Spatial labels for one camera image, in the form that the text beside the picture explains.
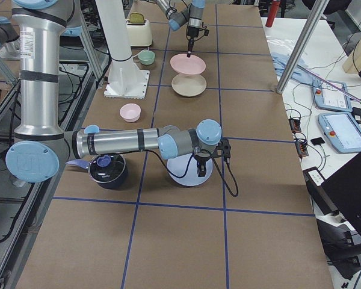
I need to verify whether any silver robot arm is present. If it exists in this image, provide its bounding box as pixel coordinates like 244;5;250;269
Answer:
5;1;227;183
154;0;209;58

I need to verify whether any cream toaster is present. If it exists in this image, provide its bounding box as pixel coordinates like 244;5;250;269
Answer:
126;19;153;47

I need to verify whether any blue plate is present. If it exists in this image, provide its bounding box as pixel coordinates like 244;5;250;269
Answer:
167;154;213;187

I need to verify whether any near teach pendant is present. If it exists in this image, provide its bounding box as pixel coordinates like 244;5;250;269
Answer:
317;112;361;154

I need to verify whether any blue cloth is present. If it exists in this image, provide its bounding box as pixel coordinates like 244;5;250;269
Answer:
270;51;315;84

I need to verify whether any black monitor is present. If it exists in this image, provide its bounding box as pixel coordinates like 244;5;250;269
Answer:
321;152;361;235

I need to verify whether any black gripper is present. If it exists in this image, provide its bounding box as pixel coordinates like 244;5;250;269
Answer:
186;25;209;58
194;138;231;177

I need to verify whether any dark blue lidded pot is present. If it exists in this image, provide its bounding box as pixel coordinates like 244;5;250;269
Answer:
66;154;128;190

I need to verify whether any far teach pendant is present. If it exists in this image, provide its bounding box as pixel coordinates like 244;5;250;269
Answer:
312;79;353;113

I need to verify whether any teach pendant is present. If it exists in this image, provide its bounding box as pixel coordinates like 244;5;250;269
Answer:
312;79;353;113
317;112;361;154

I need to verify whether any green tipped grabber stick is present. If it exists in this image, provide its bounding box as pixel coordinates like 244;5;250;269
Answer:
297;64;361;105

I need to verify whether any pink bowl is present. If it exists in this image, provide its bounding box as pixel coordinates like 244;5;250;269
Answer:
119;103;141;122

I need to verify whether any aluminium frame post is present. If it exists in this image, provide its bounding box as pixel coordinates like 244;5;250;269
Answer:
276;0;329;94

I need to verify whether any green bowl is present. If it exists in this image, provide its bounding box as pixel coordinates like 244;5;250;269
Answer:
138;49;155;66

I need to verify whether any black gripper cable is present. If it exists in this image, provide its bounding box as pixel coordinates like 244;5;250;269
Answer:
147;150;239;198

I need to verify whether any blue cup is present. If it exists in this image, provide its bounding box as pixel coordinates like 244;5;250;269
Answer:
84;125;100;134

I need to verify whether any toast slice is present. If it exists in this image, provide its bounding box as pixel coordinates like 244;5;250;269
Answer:
129;12;145;25

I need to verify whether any pink plate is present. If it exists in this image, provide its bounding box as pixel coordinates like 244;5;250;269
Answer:
170;54;206;75

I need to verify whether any red bottle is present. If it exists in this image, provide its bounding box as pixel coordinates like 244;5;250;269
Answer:
265;0;280;28

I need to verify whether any beige plate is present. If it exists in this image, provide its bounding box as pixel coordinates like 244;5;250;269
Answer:
171;74;207;97

